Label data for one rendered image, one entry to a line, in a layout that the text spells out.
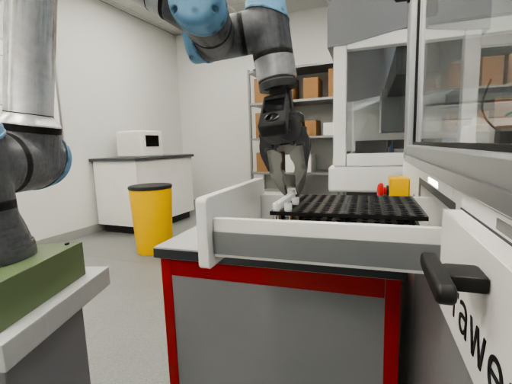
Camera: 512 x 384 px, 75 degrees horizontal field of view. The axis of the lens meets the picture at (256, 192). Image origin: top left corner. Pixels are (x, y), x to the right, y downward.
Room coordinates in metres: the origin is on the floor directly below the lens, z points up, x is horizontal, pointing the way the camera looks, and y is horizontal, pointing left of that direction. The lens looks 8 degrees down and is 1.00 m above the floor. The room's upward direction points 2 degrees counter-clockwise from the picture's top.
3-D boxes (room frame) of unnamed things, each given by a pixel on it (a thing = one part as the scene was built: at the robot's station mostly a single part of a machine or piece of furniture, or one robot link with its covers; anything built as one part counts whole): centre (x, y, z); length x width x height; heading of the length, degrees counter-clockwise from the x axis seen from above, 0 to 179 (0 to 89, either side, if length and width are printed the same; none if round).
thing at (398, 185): (0.83, -0.36, 0.88); 0.07 x 0.05 x 0.07; 161
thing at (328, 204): (0.55, -0.15, 0.87); 0.22 x 0.18 x 0.06; 71
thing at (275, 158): (0.65, -0.05, 0.95); 0.06 x 0.03 x 0.09; 165
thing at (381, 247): (0.55, -0.16, 0.86); 0.40 x 0.26 x 0.06; 71
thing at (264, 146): (0.63, -0.03, 1.00); 0.05 x 0.02 x 0.09; 75
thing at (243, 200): (0.62, 0.04, 0.87); 0.29 x 0.02 x 0.11; 161
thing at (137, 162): (4.36, 1.42, 0.61); 1.15 x 0.72 x 1.22; 157
